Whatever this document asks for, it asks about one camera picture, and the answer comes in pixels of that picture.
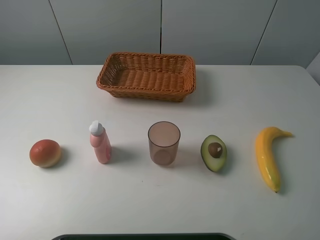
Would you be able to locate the yellow banana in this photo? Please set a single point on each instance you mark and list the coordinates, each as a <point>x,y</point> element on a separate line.
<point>265,157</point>

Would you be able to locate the brown wicker basket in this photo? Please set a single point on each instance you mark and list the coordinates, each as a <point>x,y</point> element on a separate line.
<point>163,77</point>

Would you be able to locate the translucent brown plastic cup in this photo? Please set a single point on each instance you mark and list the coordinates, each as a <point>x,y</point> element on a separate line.
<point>163,139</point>

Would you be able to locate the halved avocado with pit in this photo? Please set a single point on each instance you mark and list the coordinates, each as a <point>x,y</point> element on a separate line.
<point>213,153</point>

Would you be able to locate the pink bottle white cap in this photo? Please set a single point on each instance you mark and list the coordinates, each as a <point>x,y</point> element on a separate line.
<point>100,142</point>

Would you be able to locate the black tray edge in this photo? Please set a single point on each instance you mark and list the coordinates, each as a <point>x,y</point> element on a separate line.
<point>146,236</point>

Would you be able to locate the red orange round fruit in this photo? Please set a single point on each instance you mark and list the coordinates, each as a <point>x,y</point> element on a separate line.
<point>45,153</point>

